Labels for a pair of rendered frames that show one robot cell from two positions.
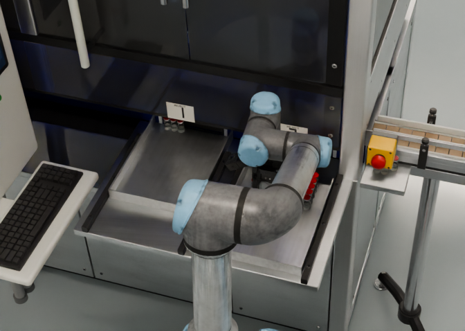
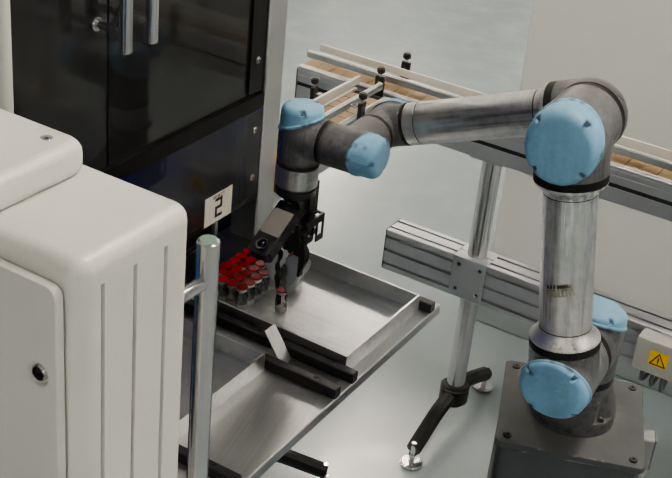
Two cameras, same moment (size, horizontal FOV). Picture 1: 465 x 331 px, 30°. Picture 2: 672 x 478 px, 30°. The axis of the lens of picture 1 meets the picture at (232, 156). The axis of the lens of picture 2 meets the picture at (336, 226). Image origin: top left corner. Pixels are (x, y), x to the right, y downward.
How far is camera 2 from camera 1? 2.31 m
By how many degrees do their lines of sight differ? 65
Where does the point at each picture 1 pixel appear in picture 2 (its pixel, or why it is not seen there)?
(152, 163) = not seen: hidden behind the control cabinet
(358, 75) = (278, 59)
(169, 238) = (297, 401)
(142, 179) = not seen: hidden behind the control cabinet
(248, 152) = (381, 152)
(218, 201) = (597, 99)
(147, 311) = not seen: outside the picture
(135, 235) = (272, 433)
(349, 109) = (269, 119)
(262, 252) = (364, 328)
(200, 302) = (588, 276)
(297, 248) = (368, 301)
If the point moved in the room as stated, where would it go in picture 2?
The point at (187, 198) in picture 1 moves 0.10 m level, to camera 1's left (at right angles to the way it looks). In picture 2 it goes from (587, 114) to (586, 141)
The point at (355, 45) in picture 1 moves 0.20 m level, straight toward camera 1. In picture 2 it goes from (277, 13) to (379, 35)
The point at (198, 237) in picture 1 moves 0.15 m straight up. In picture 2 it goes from (607, 157) to (627, 63)
